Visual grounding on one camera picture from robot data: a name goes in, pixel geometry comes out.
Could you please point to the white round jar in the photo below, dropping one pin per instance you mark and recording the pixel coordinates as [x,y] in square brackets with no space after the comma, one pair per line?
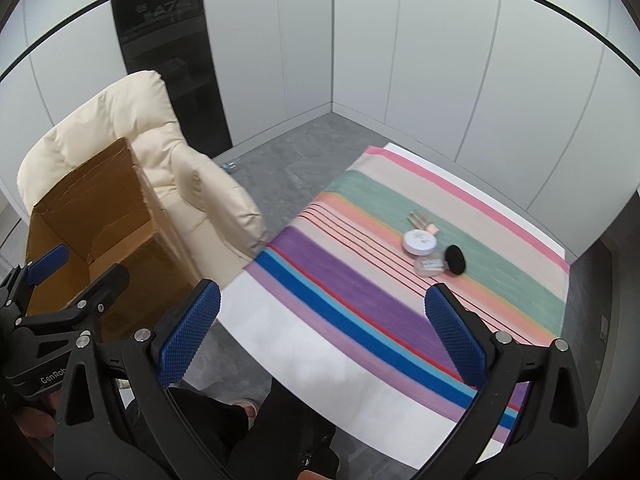
[420,241]

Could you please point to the cream padded armchair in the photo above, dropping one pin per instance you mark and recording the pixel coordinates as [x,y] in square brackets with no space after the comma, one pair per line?
[125,105]

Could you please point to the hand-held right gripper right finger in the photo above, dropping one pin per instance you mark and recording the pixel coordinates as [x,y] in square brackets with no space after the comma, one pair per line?
[457,340]

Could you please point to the brown cardboard box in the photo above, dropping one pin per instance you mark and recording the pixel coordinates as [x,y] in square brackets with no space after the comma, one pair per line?
[100,200]

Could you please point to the black powder puff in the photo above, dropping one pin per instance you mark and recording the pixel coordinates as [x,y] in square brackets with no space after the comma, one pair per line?
[455,259]

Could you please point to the black glass panel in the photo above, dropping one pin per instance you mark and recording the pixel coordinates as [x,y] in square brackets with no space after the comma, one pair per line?
[165,60]

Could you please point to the white table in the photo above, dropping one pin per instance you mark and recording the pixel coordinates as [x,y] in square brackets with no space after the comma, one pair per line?
[300,340]

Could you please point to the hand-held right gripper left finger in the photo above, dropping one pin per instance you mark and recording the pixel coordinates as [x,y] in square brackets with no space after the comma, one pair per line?
[192,330]

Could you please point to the small clear jar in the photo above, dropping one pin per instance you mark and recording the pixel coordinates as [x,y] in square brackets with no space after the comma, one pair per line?
[430,265]

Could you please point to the striped colourful cloth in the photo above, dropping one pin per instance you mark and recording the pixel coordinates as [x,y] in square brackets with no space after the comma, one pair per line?
[375,280]

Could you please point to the wall socket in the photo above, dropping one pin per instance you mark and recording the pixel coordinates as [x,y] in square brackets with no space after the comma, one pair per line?
[603,327]

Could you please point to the person's black pants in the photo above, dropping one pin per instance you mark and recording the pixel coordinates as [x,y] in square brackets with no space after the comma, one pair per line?
[280,435]

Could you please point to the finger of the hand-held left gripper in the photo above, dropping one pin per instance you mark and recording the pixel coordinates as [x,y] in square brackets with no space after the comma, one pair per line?
[105,282]
[50,257]

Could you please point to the person's left hand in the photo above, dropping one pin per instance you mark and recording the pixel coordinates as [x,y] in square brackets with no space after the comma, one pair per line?
[32,425]

